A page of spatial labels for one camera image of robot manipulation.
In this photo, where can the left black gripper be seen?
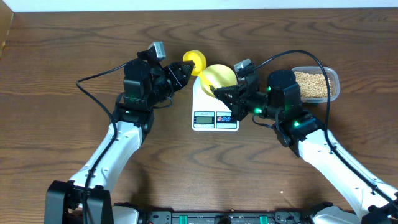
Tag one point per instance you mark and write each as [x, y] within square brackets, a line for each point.
[181, 81]

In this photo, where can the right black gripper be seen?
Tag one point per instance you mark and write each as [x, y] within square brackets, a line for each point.
[237, 104]

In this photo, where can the yellow measuring scoop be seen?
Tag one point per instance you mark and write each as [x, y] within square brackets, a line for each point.
[198, 59]

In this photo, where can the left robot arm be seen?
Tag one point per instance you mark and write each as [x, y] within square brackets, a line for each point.
[86, 197]

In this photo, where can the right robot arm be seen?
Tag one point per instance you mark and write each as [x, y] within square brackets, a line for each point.
[372, 200]

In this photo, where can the yellow bowl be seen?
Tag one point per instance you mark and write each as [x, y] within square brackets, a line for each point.
[217, 76]

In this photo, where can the white digital kitchen scale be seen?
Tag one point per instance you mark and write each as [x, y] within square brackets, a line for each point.
[210, 114]

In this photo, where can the pile of soybeans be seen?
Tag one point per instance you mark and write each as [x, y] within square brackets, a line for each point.
[311, 85]

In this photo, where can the clear plastic container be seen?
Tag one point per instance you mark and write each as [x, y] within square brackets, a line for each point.
[333, 80]

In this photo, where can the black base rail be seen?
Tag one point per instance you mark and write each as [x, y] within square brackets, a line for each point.
[168, 217]

